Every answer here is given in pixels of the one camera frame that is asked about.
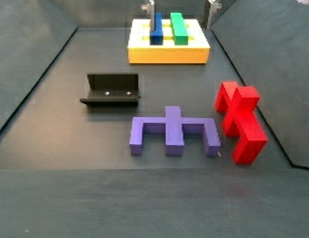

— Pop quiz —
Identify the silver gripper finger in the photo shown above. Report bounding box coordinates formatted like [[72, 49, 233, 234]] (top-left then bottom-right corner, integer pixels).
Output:
[[141, 0, 155, 31], [207, 0, 222, 29]]

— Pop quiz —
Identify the purple comb-shaped block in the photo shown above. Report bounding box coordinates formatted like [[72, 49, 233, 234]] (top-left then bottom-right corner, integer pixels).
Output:
[[130, 106, 221, 156]]

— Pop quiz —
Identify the yellow slotted board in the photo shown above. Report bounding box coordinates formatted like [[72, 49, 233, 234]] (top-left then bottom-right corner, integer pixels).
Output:
[[127, 19, 210, 64]]

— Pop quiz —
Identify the blue long bar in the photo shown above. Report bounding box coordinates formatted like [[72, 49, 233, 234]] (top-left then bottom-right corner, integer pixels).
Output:
[[150, 13, 163, 46]]

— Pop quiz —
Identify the green long bar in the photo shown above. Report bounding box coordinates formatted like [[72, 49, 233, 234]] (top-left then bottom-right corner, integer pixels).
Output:
[[171, 12, 189, 46]]

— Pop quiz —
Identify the red comb-shaped block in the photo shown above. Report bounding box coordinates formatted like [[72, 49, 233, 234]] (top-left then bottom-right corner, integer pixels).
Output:
[[215, 82, 267, 165]]

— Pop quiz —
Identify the black angle bracket fixture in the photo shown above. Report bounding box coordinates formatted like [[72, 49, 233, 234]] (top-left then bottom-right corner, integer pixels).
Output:
[[80, 73, 139, 105]]

